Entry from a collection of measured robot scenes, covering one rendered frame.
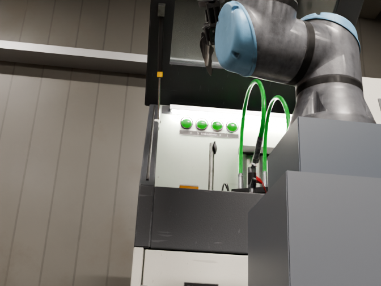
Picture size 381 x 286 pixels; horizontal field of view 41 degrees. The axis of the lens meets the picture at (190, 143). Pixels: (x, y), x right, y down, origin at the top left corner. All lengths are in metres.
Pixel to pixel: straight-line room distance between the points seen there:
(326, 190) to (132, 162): 2.77
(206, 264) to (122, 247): 2.03
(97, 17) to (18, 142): 1.13
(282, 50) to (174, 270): 0.64
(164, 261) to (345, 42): 0.68
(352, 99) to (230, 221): 0.56
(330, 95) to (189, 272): 0.61
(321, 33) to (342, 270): 0.41
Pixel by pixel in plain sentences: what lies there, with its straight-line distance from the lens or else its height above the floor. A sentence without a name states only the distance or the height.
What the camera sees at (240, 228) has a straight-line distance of 1.31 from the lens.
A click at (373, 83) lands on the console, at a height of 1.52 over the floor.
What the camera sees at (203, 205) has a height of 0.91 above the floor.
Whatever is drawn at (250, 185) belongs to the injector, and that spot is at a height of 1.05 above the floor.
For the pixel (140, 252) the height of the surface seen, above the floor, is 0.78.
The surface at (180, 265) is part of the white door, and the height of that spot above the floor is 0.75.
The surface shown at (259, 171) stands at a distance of 1.93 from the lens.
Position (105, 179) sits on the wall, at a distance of 3.39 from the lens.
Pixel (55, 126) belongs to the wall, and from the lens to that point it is 3.55.
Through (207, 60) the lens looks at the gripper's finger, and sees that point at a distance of 1.45.
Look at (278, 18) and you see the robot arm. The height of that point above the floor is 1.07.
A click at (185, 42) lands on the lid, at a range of 1.90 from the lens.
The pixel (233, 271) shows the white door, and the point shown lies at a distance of 1.29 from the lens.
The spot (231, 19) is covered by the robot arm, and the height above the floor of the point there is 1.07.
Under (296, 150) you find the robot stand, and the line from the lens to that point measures 0.78.
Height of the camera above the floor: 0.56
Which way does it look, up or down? 22 degrees up
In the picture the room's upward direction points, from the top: 3 degrees clockwise
